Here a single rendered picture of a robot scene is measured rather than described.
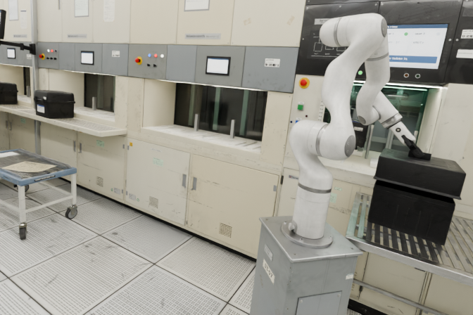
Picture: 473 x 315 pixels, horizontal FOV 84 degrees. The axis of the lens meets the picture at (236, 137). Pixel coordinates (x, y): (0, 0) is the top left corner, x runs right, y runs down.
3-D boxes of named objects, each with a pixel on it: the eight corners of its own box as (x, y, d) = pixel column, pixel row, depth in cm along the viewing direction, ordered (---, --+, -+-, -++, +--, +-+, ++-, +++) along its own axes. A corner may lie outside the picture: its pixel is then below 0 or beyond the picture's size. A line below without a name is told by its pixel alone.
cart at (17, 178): (-40, 206, 233) (-45, 153, 225) (26, 189, 279) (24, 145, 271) (21, 242, 193) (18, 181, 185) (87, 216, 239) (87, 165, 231)
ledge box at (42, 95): (32, 114, 266) (30, 88, 262) (61, 114, 290) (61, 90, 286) (46, 119, 251) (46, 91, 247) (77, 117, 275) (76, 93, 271)
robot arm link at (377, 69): (361, 68, 101) (369, 130, 117) (394, 49, 103) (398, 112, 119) (345, 65, 108) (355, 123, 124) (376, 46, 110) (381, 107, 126)
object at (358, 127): (331, 147, 208) (338, 107, 202) (334, 143, 226) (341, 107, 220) (364, 152, 197) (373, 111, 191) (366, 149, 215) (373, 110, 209)
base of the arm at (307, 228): (297, 249, 88) (305, 198, 85) (273, 221, 106) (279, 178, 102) (344, 245, 94) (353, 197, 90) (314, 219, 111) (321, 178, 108)
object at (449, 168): (372, 178, 111) (379, 148, 109) (379, 166, 136) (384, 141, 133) (462, 200, 96) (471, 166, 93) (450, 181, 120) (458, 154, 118)
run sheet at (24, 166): (-1, 168, 208) (-2, 166, 207) (25, 161, 231) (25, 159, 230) (34, 174, 205) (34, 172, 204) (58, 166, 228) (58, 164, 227)
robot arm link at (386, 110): (386, 120, 114) (402, 110, 115) (366, 96, 117) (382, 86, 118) (376, 126, 122) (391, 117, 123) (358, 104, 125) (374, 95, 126)
